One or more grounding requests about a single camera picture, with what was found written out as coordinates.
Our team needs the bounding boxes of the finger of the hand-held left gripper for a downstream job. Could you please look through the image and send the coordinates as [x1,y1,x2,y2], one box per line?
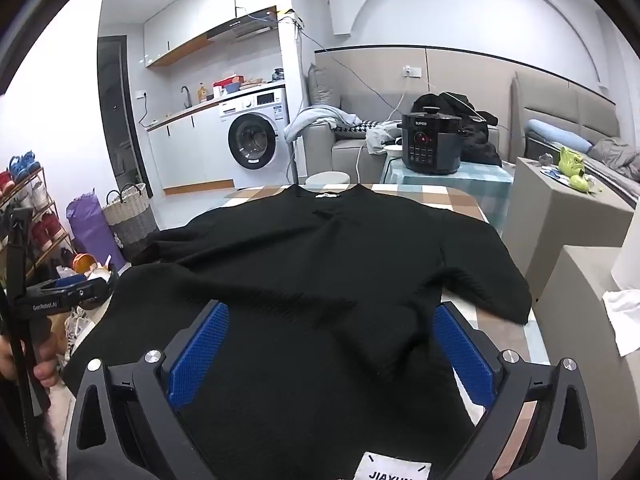
[64,279,119,310]
[29,274,102,298]

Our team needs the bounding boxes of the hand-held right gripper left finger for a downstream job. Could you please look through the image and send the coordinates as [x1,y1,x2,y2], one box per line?
[67,300,231,480]

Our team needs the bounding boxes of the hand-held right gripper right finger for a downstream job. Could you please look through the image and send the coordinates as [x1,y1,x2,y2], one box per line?
[432,301,601,480]

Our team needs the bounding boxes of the black sweater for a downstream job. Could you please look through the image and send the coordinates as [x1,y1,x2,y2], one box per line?
[62,183,532,480]

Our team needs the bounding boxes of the person's left forearm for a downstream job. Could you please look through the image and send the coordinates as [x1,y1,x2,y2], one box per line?
[0,377,68,480]

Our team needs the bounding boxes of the grey clothes pile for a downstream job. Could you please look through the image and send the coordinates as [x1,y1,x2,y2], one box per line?
[587,137,640,181]

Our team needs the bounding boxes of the person's left hand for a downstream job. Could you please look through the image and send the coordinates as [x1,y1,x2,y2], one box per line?
[0,319,59,387]

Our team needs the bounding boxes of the orange bowl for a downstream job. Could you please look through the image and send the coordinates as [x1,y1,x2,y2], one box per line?
[72,253,99,276]

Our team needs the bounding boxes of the purple bag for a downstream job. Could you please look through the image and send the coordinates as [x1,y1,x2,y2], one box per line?
[66,189,126,271]

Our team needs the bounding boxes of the woven laundry basket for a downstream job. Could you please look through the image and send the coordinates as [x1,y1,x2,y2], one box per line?
[102,182,160,261]

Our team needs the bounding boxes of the shoe rack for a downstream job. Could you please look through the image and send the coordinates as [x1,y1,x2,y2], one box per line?
[0,150,76,281]

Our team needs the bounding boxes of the checkered tablecloth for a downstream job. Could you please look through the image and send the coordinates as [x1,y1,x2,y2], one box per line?
[222,183,553,441]

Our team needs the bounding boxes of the white cloth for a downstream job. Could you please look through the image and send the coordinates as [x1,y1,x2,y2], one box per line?
[602,287,640,356]

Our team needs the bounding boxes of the white lower cabinets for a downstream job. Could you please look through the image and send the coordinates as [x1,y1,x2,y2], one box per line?
[146,102,236,193]

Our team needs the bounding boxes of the white cabinets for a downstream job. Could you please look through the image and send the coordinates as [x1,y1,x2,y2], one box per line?
[146,102,236,193]
[143,0,288,68]

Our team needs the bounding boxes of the small teal checkered table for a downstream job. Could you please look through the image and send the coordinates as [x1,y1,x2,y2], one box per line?
[380,152,515,221]

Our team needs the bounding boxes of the dark door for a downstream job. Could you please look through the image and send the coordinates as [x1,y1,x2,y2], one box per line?
[97,35,151,196]

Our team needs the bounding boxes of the white paper roll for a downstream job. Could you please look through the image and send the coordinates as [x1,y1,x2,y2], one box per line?
[611,220,640,291]

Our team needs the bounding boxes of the black pressure cooker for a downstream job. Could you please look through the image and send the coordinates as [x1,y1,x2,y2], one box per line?
[401,106,466,176]

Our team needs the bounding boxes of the white round stool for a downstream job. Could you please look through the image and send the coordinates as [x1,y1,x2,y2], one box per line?
[306,171,352,186]

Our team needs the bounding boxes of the green plush toy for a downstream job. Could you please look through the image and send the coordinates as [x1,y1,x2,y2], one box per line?
[557,146,594,192]

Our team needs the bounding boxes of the grey sofa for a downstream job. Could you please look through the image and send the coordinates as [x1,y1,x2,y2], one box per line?
[304,105,503,186]

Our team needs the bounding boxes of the grey garment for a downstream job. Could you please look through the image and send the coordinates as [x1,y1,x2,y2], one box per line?
[365,122,402,156]

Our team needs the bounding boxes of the blue pillow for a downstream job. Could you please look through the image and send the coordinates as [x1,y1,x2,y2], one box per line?
[527,119,593,153]

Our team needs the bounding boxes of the white washing machine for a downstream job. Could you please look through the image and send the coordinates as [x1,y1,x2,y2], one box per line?
[218,87,292,190]

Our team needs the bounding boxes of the houndstooth cushion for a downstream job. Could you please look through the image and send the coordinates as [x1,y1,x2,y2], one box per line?
[334,120,383,136]

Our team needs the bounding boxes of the light grey blanket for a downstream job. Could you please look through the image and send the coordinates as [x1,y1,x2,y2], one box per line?
[285,105,363,143]

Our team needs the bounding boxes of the grey padded headboard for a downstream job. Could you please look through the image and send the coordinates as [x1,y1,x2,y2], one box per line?
[510,70,621,161]

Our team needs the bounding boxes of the grey pillow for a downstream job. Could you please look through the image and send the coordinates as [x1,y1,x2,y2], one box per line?
[307,63,343,109]

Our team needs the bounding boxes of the white upper cabinets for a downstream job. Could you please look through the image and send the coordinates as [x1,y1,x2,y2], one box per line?
[143,0,288,68]

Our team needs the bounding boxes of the range hood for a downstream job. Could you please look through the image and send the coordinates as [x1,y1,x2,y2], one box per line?
[207,6,278,45]

